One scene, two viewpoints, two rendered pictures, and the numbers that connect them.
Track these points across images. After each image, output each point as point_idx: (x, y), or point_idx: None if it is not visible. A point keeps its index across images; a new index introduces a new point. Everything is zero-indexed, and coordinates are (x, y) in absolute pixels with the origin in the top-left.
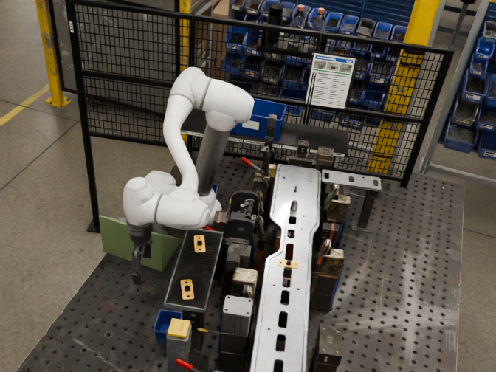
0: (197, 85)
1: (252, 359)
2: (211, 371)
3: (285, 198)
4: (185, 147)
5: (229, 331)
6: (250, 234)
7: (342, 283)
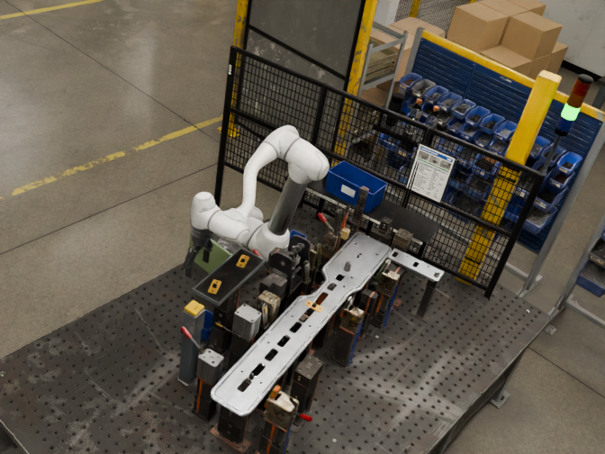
0: (284, 140)
1: (243, 356)
2: (223, 369)
3: (345, 258)
4: (254, 183)
5: (237, 332)
6: (289, 270)
7: (372, 351)
